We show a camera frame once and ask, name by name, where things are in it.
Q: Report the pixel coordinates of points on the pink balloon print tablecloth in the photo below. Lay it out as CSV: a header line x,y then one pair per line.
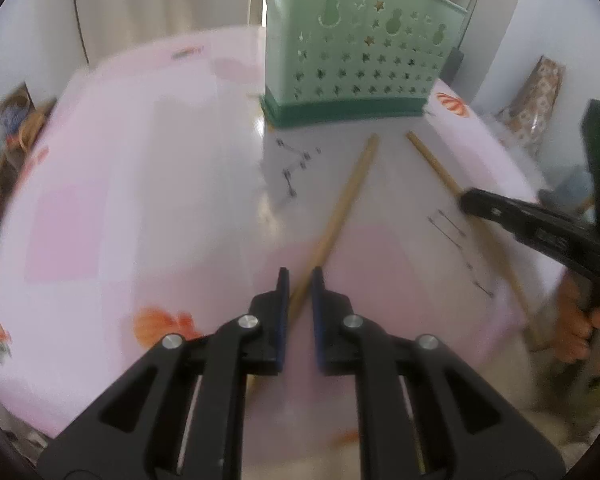
x,y
130,160

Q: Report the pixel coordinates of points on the floral patterned roll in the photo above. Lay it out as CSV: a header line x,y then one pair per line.
x,y
535,105

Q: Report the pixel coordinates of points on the green plastic utensil holder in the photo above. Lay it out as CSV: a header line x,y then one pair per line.
x,y
340,110

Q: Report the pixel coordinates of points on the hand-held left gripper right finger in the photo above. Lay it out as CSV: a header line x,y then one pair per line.
x,y
318,340

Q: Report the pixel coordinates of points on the open cardboard box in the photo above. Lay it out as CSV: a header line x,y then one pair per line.
x,y
25,95

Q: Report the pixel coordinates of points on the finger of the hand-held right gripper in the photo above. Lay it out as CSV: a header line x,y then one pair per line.
x,y
530,227

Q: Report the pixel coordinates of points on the wooden chopstick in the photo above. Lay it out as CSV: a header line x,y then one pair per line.
x,y
435,165
350,185

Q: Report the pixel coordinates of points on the person's right hand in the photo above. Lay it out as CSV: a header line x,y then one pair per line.
x,y
572,327

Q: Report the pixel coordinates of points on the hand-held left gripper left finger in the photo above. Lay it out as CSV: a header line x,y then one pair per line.
x,y
280,340

